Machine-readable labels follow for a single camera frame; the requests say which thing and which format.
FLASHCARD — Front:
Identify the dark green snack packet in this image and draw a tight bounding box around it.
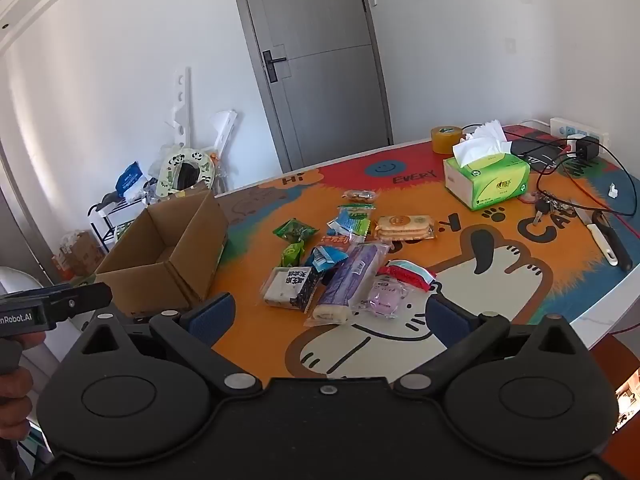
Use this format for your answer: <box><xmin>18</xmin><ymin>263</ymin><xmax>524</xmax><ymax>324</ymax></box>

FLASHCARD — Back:
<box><xmin>272</xmin><ymin>218</ymin><xmax>319</xmax><ymax>242</ymax></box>

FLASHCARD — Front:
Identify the blue bag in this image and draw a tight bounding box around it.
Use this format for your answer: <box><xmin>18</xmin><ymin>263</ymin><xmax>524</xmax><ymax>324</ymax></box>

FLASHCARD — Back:
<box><xmin>116</xmin><ymin>161</ymin><xmax>146</xmax><ymax>196</ymax></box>

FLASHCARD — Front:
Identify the long purple snack packet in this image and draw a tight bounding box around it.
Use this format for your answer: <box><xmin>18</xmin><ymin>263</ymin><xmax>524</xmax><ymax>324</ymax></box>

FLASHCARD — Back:
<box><xmin>305</xmin><ymin>241</ymin><xmax>393</xmax><ymax>330</ymax></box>

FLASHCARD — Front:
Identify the person's left hand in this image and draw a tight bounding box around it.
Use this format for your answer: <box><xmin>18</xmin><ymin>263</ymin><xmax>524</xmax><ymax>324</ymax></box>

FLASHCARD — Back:
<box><xmin>0</xmin><ymin>331</ymin><xmax>47</xmax><ymax>441</ymax></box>

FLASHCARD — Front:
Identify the panda print toilet seat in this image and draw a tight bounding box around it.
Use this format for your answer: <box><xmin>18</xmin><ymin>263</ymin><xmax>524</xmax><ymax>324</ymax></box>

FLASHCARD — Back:
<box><xmin>155</xmin><ymin>146</ymin><xmax>217</xmax><ymax>198</ymax></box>

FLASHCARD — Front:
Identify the yellow tape roll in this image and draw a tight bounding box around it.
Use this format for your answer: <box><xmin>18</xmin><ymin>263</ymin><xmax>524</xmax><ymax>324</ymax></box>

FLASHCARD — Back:
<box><xmin>430</xmin><ymin>125</ymin><xmax>465</xmax><ymax>156</ymax></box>

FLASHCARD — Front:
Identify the colourful cartoon table mat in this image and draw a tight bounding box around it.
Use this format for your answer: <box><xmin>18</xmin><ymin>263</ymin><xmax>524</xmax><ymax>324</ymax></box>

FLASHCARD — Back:
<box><xmin>210</xmin><ymin>125</ymin><xmax>640</xmax><ymax>381</ymax></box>

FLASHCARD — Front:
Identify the red cable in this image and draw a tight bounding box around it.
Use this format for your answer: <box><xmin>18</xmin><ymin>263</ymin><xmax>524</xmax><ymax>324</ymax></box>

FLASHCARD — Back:
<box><xmin>565</xmin><ymin>170</ymin><xmax>640</xmax><ymax>236</ymax></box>

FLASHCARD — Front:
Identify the clear pink jelly packet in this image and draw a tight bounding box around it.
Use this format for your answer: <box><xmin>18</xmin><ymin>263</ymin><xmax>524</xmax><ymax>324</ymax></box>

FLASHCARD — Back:
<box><xmin>352</xmin><ymin>277</ymin><xmax>408</xmax><ymax>317</ymax></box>

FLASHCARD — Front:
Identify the short white foam board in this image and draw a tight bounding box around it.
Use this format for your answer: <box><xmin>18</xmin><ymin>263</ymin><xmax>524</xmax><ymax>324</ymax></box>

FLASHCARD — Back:
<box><xmin>207</xmin><ymin>109</ymin><xmax>238</xmax><ymax>161</ymax></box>

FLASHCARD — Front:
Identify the black white snack packet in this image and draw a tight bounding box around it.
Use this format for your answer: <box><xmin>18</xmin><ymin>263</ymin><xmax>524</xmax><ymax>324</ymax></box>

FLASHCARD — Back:
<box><xmin>260</xmin><ymin>266</ymin><xmax>321</xmax><ymax>313</ymax></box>

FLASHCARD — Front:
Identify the small brown cardboard box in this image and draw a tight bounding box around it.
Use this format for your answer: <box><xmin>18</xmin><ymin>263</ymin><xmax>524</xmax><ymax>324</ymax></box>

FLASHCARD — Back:
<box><xmin>52</xmin><ymin>230</ymin><xmax>106</xmax><ymax>281</ymax></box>

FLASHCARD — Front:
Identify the tall white foam board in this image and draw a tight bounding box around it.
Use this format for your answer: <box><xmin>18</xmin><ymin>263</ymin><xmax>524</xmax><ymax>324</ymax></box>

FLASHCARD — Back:
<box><xmin>165</xmin><ymin>66</ymin><xmax>193</xmax><ymax>148</ymax></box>

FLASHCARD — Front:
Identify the black cable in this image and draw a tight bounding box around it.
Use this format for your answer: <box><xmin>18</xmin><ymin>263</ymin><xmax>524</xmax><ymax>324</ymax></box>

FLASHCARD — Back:
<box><xmin>535</xmin><ymin>140</ymin><xmax>640</xmax><ymax>216</ymax></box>

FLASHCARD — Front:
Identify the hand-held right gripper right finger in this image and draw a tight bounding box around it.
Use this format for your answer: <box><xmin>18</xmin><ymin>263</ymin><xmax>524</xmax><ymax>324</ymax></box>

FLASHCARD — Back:
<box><xmin>394</xmin><ymin>294</ymin><xmax>588</xmax><ymax>397</ymax></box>

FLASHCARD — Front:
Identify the black handled tool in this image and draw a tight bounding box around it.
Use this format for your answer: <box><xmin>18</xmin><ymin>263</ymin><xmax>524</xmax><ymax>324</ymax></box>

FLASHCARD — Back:
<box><xmin>592</xmin><ymin>210</ymin><xmax>635</xmax><ymax>272</ymax></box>

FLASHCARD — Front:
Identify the green tissue box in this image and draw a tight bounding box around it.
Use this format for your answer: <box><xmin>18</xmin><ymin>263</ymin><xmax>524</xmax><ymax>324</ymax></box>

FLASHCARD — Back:
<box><xmin>442</xmin><ymin>119</ymin><xmax>532</xmax><ymax>212</ymax></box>

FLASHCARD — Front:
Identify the black door handle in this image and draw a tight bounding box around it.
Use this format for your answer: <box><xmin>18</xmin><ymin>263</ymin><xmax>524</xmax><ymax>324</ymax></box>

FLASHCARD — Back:
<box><xmin>262</xmin><ymin>50</ymin><xmax>288</xmax><ymax>83</ymax></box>

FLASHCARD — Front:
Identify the black flat pad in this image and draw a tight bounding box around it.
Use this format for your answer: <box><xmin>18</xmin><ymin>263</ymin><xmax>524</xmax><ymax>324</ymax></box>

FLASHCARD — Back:
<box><xmin>510</xmin><ymin>137</ymin><xmax>571</xmax><ymax>173</ymax></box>

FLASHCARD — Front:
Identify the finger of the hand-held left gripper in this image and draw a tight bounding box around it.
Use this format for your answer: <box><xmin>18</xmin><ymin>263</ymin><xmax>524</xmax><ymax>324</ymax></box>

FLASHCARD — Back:
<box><xmin>45</xmin><ymin>281</ymin><xmax>113</xmax><ymax>330</ymax></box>

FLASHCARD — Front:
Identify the grey door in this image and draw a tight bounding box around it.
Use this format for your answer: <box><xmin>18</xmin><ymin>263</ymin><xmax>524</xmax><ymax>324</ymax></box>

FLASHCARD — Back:
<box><xmin>227</xmin><ymin>0</ymin><xmax>393</xmax><ymax>173</ymax></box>

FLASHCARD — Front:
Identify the blue green silver snack packet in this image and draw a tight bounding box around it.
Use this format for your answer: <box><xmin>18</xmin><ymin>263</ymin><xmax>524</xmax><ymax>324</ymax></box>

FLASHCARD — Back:
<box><xmin>327</xmin><ymin>209</ymin><xmax>373</xmax><ymax>238</ymax></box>

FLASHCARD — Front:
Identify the rice cracker packet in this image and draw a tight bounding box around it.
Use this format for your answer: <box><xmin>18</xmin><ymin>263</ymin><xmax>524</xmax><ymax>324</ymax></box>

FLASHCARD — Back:
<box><xmin>372</xmin><ymin>214</ymin><xmax>436</xmax><ymax>242</ymax></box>

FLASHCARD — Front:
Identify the white handled knife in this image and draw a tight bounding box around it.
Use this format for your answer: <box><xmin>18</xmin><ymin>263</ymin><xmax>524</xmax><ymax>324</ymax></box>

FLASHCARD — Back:
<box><xmin>575</xmin><ymin>207</ymin><xmax>618</xmax><ymax>267</ymax></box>

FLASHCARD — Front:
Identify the red snack packet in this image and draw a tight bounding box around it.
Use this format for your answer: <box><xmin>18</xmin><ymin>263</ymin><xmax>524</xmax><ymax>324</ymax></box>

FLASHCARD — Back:
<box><xmin>377</xmin><ymin>259</ymin><xmax>437</xmax><ymax>292</ymax></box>

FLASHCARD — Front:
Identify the black metal rack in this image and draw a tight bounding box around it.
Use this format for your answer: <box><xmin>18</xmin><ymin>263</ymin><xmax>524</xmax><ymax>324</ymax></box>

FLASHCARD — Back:
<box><xmin>89</xmin><ymin>192</ymin><xmax>151</xmax><ymax>256</ymax></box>

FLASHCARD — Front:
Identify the bunch of keys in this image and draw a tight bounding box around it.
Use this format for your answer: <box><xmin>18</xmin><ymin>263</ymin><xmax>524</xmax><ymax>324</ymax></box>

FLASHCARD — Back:
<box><xmin>530</xmin><ymin>192</ymin><xmax>573</xmax><ymax>226</ymax></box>

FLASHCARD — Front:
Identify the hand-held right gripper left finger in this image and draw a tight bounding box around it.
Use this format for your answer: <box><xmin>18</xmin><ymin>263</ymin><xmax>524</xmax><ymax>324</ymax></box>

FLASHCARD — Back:
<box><xmin>80</xmin><ymin>291</ymin><xmax>263</xmax><ymax>397</ymax></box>

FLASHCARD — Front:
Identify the white power strip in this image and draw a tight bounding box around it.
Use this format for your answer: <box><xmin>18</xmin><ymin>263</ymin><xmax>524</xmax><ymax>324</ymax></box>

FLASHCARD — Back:
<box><xmin>550</xmin><ymin>117</ymin><xmax>611</xmax><ymax>147</ymax></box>

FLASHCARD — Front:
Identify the light green snack packet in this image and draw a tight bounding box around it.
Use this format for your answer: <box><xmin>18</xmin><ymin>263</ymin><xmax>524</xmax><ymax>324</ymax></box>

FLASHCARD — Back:
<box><xmin>279</xmin><ymin>240</ymin><xmax>306</xmax><ymax>268</ymax></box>

